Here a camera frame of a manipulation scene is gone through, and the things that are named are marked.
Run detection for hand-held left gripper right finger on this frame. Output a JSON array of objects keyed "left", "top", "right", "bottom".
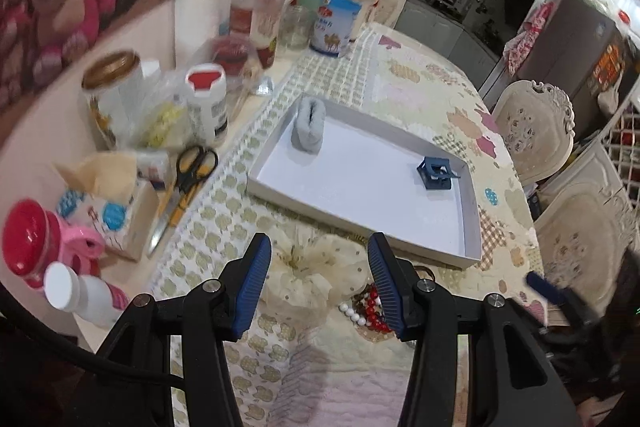
[{"left": 367, "top": 232, "right": 586, "bottom": 427}]

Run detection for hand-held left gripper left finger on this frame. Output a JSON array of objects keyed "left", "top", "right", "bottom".
[{"left": 95, "top": 233, "right": 273, "bottom": 427}]

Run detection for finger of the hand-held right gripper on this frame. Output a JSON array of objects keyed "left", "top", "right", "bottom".
[{"left": 526, "top": 272, "right": 601, "bottom": 323}]

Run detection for red bead bracelet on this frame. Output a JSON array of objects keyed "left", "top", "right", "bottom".
[{"left": 352, "top": 284, "right": 396, "bottom": 334}]

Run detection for white bead bracelet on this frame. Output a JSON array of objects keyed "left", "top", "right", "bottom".
[{"left": 339, "top": 302, "right": 373, "bottom": 328}]

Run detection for cream dotted tulle scrunchie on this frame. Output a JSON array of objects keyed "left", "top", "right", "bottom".
[{"left": 265, "top": 237, "right": 373, "bottom": 308}]

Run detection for white shallow tray box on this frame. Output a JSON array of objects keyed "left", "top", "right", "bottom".
[{"left": 246, "top": 93, "right": 483, "bottom": 269}]

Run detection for cream carved dining chair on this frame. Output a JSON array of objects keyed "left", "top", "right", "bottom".
[
  {"left": 492, "top": 79, "right": 576, "bottom": 184},
  {"left": 369, "top": 0, "right": 402, "bottom": 28},
  {"left": 532, "top": 142, "right": 640, "bottom": 313}
]

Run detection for blue hair claw clip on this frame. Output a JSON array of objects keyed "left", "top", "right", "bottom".
[{"left": 416, "top": 157, "right": 462, "bottom": 192}]

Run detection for black yellow scissors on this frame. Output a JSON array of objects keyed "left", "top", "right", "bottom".
[{"left": 147, "top": 146, "right": 219, "bottom": 258}]

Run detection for tissue box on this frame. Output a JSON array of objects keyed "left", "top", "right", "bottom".
[{"left": 54, "top": 154, "right": 161, "bottom": 263}]

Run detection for white lattice gate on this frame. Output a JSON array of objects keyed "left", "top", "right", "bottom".
[{"left": 599, "top": 102, "right": 640, "bottom": 194}]

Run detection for grey fluffy scrunchie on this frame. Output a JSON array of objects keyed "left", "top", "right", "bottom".
[{"left": 291, "top": 99, "right": 326, "bottom": 154}]

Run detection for white pill bottle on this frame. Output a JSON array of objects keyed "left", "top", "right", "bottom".
[{"left": 44, "top": 263, "right": 123, "bottom": 329}]

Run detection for white bottle red white cap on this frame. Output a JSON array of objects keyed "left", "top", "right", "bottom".
[{"left": 185, "top": 63, "right": 230, "bottom": 146}]

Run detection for clear bag yellow contents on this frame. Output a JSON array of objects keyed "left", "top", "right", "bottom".
[{"left": 139, "top": 72, "right": 197, "bottom": 152}]

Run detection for quilted patchwork tablecloth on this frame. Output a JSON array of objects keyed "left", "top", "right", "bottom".
[{"left": 150, "top": 24, "right": 551, "bottom": 427}]

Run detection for pink bottle red lid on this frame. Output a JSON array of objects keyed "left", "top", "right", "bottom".
[{"left": 2, "top": 199, "right": 128, "bottom": 310}]

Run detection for white tin gold lid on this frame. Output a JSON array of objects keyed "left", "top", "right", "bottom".
[{"left": 81, "top": 51, "right": 147, "bottom": 148}]

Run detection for red item in plastic wrap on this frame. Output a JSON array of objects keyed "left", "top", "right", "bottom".
[{"left": 210, "top": 34, "right": 262, "bottom": 78}]

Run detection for grey refrigerator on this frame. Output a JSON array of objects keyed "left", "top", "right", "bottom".
[{"left": 520, "top": 0, "right": 640, "bottom": 118}]

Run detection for pink floral hanging cloth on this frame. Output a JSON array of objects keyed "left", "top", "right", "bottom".
[{"left": 502, "top": 2, "right": 556, "bottom": 75}]

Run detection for white kitchen cabinet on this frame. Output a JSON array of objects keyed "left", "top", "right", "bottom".
[{"left": 402, "top": 0, "right": 501, "bottom": 80}]

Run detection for small empty glass jar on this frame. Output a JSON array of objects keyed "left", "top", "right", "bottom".
[{"left": 277, "top": 6, "right": 313, "bottom": 50}]

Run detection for blue white milk powder can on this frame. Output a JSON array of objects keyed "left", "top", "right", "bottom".
[{"left": 310, "top": 0, "right": 362, "bottom": 58}]

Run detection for clear jar yellow lid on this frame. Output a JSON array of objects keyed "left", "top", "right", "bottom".
[{"left": 227, "top": 0, "right": 301, "bottom": 68}]

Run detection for white paper towel roll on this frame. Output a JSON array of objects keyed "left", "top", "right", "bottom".
[{"left": 175, "top": 0, "right": 228, "bottom": 68}]

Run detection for black cable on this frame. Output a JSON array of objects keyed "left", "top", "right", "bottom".
[{"left": 0, "top": 282, "right": 186, "bottom": 388}]

